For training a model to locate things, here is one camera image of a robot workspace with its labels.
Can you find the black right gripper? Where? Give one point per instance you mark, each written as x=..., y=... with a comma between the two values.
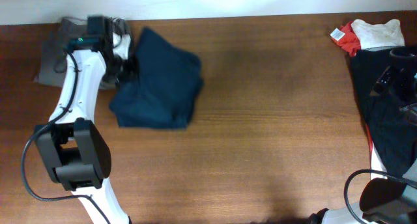
x=386, y=79

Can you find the red garment with label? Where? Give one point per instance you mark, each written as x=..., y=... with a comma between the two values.
x=346, y=39

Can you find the white cream garment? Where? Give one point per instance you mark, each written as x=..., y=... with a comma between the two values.
x=372, y=36

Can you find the red white garment underneath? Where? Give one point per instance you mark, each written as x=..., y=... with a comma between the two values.
x=375, y=160

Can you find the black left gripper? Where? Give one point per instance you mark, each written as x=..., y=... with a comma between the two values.
x=123, y=69

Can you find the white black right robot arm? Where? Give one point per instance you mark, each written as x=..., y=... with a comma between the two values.
x=374, y=196

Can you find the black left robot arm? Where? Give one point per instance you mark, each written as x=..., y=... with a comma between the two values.
x=73, y=152

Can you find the folded grey shorts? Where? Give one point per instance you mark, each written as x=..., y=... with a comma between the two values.
x=53, y=56

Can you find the black garment in pile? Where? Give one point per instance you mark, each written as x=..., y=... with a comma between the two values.
x=393, y=137

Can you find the dark blue shorts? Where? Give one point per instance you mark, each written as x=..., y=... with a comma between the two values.
x=163, y=94

